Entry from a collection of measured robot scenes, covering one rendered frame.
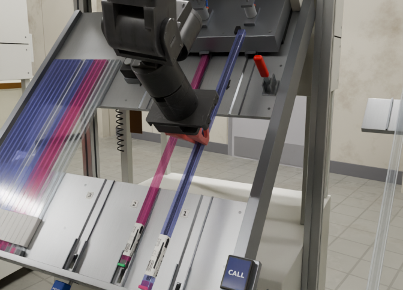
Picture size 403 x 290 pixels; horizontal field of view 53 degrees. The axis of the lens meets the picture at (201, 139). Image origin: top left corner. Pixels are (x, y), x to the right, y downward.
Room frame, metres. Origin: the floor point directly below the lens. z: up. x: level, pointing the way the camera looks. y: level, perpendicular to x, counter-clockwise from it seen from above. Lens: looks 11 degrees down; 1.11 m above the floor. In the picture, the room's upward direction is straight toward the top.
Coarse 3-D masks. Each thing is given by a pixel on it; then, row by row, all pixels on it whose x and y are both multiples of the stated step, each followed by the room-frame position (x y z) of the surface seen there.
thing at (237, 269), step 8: (232, 264) 0.56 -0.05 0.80; (240, 264) 0.55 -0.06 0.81; (248, 264) 0.55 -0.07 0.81; (232, 272) 0.55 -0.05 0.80; (240, 272) 0.55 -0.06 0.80; (224, 280) 0.54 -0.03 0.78; (232, 280) 0.54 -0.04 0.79; (240, 280) 0.54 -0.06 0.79; (232, 288) 0.53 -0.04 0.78; (240, 288) 0.53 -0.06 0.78
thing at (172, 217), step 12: (240, 36) 0.81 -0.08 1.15; (240, 48) 0.80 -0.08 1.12; (228, 60) 0.77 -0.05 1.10; (228, 72) 0.75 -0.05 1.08; (216, 108) 0.70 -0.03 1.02; (192, 156) 0.64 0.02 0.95; (192, 168) 0.62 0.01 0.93; (180, 192) 0.60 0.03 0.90; (180, 204) 0.59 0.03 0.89; (168, 216) 0.58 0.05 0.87; (168, 228) 0.56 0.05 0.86; (144, 276) 0.52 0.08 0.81
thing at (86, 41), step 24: (96, 24) 1.20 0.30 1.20; (72, 48) 1.16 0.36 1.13; (96, 48) 1.12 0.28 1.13; (288, 48) 0.89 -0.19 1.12; (120, 72) 1.02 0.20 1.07; (192, 72) 0.93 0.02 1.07; (216, 72) 0.91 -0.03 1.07; (240, 72) 0.88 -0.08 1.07; (120, 96) 0.96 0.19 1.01; (144, 96) 0.93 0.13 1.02; (240, 96) 0.84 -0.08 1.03; (264, 96) 0.82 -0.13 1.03
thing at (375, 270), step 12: (396, 120) 0.66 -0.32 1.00; (396, 132) 0.64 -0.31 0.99; (396, 144) 0.62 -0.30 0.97; (396, 156) 0.61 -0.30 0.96; (396, 168) 0.59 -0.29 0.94; (396, 180) 0.58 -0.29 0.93; (384, 192) 0.57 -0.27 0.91; (384, 204) 0.55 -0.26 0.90; (384, 216) 0.54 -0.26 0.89; (384, 228) 0.53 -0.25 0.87; (384, 240) 0.51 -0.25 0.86; (372, 252) 0.51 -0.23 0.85; (384, 252) 0.51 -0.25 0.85; (372, 264) 0.50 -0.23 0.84; (372, 276) 0.48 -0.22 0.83; (372, 288) 0.47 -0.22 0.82
